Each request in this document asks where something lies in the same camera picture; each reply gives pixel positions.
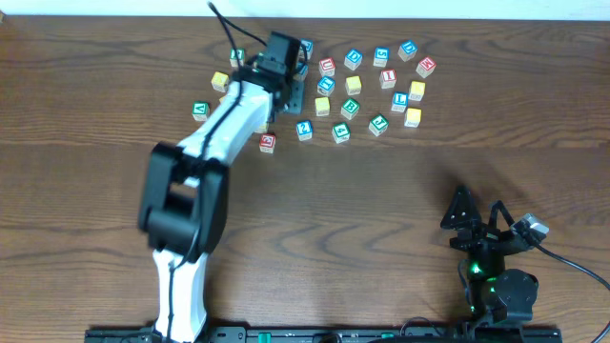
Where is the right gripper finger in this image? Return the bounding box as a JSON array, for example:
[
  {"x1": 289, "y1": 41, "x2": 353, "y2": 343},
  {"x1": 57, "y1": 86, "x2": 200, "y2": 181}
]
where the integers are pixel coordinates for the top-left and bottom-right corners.
[
  {"x1": 487, "y1": 200, "x2": 515, "y2": 232},
  {"x1": 440, "y1": 186, "x2": 482, "y2": 231}
]

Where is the blue T block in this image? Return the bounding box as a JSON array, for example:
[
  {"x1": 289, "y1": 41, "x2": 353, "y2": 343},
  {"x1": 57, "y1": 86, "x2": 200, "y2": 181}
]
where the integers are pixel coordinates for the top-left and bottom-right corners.
[{"x1": 316, "y1": 76, "x2": 336, "y2": 97}]

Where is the yellow O block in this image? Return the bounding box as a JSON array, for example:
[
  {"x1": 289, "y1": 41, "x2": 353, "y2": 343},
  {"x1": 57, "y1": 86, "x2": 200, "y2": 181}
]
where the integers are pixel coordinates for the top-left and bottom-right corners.
[
  {"x1": 315, "y1": 97, "x2": 330, "y2": 116},
  {"x1": 345, "y1": 75, "x2": 362, "y2": 95}
]

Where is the green B block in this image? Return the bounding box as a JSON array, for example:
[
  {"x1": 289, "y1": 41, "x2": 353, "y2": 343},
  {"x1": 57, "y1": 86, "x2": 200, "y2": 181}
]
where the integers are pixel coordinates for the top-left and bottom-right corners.
[{"x1": 340, "y1": 98, "x2": 360, "y2": 120}]

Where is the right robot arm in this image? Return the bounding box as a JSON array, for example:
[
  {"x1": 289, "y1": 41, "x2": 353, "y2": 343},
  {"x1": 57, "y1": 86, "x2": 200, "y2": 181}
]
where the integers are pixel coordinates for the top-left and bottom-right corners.
[{"x1": 440, "y1": 186, "x2": 539, "y2": 331}]

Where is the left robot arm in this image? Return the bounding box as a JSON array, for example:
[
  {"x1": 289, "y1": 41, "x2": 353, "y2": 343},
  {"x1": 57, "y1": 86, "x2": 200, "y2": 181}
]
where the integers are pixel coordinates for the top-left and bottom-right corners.
[{"x1": 137, "y1": 32, "x2": 307, "y2": 342}]

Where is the blue P block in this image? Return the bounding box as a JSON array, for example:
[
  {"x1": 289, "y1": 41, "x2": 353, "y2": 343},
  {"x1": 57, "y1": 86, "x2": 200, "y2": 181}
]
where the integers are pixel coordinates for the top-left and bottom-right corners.
[{"x1": 294, "y1": 63, "x2": 309, "y2": 82}]

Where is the blue block top centre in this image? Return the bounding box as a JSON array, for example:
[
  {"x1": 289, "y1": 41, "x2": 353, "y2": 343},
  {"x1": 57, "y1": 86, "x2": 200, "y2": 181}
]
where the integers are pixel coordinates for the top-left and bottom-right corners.
[{"x1": 299, "y1": 39, "x2": 314, "y2": 60}]

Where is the red U block upper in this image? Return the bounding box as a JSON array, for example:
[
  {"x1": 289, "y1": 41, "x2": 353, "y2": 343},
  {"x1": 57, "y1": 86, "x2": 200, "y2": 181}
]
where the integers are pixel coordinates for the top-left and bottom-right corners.
[{"x1": 318, "y1": 57, "x2": 336, "y2": 77}]

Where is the yellow block far left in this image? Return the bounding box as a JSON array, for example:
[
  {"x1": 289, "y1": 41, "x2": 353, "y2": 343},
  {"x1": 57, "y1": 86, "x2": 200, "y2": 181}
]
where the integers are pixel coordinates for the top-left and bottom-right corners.
[{"x1": 211, "y1": 71, "x2": 231, "y2": 93}]

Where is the blue 2 block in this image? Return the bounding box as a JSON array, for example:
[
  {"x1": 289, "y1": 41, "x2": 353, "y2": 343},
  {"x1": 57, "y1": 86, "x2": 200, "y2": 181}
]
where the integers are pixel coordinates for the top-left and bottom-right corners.
[{"x1": 295, "y1": 120, "x2": 314, "y2": 141}]

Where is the blue D block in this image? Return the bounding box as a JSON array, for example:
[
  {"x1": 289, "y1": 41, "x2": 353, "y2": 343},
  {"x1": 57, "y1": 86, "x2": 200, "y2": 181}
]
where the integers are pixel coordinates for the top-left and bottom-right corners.
[{"x1": 344, "y1": 49, "x2": 363, "y2": 71}]

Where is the red block bottom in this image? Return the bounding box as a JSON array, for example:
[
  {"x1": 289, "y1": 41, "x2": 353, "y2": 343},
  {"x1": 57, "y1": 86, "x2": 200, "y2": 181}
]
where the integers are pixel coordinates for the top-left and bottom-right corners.
[{"x1": 259, "y1": 133, "x2": 276, "y2": 153}]

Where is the green V block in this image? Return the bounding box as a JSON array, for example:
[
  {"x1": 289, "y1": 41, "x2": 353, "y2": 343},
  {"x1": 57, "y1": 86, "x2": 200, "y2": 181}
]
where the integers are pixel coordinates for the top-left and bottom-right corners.
[{"x1": 192, "y1": 101, "x2": 210, "y2": 122}]

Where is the green 4 block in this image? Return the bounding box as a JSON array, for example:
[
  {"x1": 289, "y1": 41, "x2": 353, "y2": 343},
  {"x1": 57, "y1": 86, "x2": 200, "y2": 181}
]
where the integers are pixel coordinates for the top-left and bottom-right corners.
[{"x1": 332, "y1": 122, "x2": 351, "y2": 144}]

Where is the blue S block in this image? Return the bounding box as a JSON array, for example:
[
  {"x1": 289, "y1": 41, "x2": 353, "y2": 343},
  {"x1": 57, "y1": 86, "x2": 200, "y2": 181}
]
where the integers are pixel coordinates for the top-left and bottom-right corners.
[{"x1": 373, "y1": 47, "x2": 390, "y2": 68}]

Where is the yellow G block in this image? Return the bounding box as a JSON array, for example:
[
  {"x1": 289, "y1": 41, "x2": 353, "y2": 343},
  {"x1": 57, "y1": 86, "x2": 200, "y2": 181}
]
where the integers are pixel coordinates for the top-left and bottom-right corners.
[{"x1": 404, "y1": 108, "x2": 422, "y2": 128}]

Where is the red I block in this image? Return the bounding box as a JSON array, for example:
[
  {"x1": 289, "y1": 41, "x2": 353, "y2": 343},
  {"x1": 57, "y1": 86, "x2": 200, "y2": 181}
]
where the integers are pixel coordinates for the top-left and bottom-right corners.
[{"x1": 379, "y1": 69, "x2": 397, "y2": 89}]

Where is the green J block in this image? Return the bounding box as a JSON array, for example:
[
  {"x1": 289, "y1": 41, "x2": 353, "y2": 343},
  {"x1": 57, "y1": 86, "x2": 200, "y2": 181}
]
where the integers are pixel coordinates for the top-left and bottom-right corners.
[{"x1": 368, "y1": 114, "x2": 389, "y2": 136}]

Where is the blue L block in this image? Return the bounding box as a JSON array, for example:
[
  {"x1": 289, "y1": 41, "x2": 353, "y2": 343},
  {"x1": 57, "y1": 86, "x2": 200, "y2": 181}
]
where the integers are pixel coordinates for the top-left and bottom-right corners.
[{"x1": 391, "y1": 91, "x2": 409, "y2": 112}]

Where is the yellow K block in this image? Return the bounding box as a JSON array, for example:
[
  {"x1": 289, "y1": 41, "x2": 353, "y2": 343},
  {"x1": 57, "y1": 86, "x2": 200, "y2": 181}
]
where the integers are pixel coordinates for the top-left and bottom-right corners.
[{"x1": 409, "y1": 81, "x2": 426, "y2": 102}]

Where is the red M block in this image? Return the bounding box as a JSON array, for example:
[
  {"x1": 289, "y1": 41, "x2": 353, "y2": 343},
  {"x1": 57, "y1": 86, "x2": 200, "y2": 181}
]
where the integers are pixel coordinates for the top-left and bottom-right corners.
[{"x1": 416, "y1": 56, "x2": 437, "y2": 78}]

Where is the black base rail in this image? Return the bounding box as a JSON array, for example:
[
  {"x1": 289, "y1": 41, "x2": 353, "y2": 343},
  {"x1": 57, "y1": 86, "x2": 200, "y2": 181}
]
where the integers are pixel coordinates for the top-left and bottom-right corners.
[{"x1": 84, "y1": 325, "x2": 563, "y2": 343}]

